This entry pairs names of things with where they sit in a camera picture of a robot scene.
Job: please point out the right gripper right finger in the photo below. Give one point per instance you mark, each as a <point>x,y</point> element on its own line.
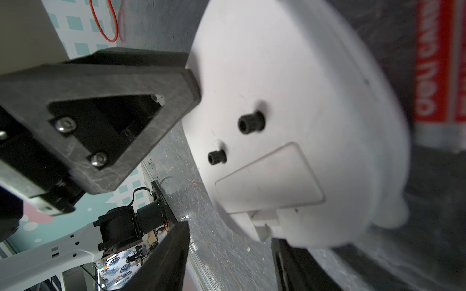
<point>297,270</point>

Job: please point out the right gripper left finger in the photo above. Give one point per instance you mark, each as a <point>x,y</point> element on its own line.
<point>165,268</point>

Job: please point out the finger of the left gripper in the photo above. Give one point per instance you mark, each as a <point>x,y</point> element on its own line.
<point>132,57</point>
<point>100,121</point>

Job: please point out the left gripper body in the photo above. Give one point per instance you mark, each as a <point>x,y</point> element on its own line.
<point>31,173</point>

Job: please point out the white square alarm clock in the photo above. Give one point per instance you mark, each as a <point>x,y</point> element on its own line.
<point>277,72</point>

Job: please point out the red battery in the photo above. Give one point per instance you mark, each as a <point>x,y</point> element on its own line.
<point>440,75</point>

